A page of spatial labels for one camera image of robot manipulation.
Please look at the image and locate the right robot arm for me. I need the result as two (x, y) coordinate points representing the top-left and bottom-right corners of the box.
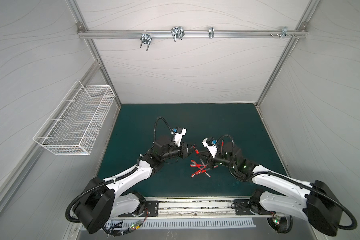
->
(196, 143), (358, 237)

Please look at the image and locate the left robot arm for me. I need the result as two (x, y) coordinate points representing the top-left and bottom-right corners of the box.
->
(65, 138), (197, 234)

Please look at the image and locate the green table mat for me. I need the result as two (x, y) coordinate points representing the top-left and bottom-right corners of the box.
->
(98, 104), (285, 197)

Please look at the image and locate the metal u-bolt clamp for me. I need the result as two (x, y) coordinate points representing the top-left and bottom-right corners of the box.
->
(140, 33), (152, 51)
(171, 27), (185, 42)

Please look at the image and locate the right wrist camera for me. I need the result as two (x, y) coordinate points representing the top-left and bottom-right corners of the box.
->
(202, 137), (218, 158)

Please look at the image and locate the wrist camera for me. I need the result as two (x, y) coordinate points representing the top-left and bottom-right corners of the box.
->
(172, 128), (187, 147)
(202, 137), (218, 158)

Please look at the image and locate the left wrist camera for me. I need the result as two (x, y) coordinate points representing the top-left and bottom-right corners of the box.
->
(172, 128), (187, 147)

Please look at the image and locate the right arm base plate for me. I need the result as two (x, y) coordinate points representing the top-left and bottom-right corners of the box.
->
(230, 199), (275, 216)

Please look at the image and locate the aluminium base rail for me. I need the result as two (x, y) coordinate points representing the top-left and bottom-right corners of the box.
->
(71, 196), (319, 221)

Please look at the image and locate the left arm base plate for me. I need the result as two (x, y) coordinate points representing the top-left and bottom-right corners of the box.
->
(119, 201), (159, 217)

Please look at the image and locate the white slotted cable duct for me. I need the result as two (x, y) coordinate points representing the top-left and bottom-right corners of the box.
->
(79, 217), (257, 231)

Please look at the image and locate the right cable bundle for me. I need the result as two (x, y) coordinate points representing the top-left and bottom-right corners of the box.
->
(265, 214), (293, 234)

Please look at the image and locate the cable bundle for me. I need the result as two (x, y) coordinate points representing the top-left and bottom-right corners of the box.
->
(265, 214), (293, 234)
(101, 206), (149, 237)

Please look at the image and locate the left cable bundle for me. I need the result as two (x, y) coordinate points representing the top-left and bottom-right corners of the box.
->
(101, 206), (149, 237)

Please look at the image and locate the white wire basket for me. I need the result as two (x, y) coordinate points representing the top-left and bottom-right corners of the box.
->
(33, 80), (115, 156)

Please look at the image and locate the aluminium cross rail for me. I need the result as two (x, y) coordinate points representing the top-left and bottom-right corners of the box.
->
(78, 29), (309, 39)

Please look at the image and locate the metal bracket clamp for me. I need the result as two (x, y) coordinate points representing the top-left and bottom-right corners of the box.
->
(209, 27), (215, 39)

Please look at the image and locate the metal corner bracket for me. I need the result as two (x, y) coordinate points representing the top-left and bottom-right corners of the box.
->
(270, 27), (297, 39)

